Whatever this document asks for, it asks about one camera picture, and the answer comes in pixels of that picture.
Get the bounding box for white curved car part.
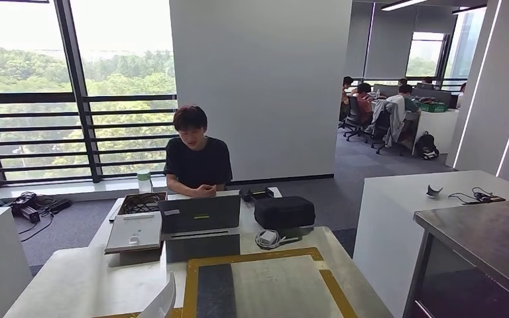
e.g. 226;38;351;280
137;271;178;318

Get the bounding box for steel workbench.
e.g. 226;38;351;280
402;197;509;318
2;226;395;318

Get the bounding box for small black device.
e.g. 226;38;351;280
241;187;276;203

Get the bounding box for seated person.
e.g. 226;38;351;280
162;104;234;199
455;81;468;110
352;82;374;126
340;76;355;124
386;83;422;114

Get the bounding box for white desk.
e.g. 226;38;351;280
88;187;284;266
412;108;461;156

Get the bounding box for black carrying case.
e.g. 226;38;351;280
253;195;316;232

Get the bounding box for dark open laptop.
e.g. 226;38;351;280
158;194;243;240

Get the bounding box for black office chair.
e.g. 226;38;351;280
370;99;418;156
341;95;373;144

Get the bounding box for white cup green lid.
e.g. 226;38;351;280
136;168;153;194

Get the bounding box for white closed laptop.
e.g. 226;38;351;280
103;211;164;256

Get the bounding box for grey jacket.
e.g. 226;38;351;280
365;99;408;149

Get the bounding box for black backpack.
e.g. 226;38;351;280
413;130;441;161

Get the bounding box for green plastic crate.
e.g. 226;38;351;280
414;101;448;114

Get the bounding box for black window railing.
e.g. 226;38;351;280
0;0;179;190

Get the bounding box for long ceiling light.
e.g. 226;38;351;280
380;0;429;13

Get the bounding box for white charger with cable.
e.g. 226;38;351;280
254;229;302;252

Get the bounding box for open box of cables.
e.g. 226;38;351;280
117;191;168;217

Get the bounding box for black cable with device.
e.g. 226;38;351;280
447;187;507;206

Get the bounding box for black power adapters and cables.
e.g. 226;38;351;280
0;191;74;243

